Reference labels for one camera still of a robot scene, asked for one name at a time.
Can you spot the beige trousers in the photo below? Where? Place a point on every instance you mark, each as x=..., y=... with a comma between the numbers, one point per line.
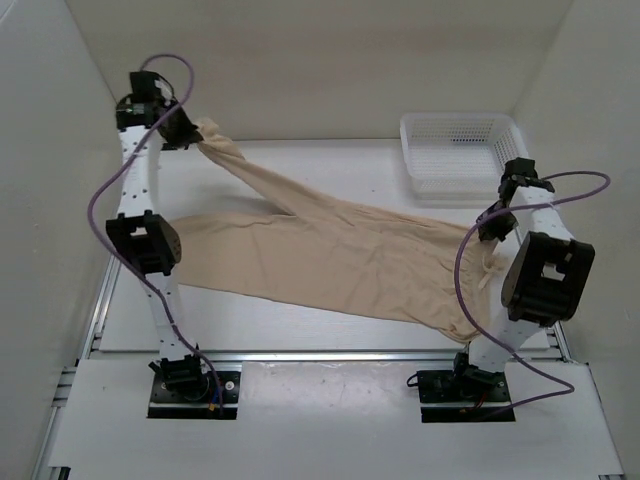
x=322, y=252

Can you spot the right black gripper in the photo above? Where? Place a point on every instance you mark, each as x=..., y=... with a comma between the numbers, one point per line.
x=488, y=230

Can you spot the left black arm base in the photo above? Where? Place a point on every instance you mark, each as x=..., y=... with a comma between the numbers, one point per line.
x=201, y=404

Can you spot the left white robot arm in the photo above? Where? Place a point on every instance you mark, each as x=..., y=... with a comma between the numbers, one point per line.
x=150, y=120

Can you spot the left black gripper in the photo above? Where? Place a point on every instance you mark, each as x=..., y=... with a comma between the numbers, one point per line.
x=189, y=134

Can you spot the white plastic basket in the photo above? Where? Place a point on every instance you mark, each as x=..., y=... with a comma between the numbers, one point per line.
x=458, y=156

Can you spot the aluminium rail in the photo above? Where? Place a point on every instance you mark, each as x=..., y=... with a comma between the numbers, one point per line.
x=309, y=415

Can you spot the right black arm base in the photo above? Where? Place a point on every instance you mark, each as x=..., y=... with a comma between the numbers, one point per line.
x=444, y=398

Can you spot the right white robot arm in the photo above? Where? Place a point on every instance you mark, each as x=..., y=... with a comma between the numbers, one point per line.
x=545, y=280

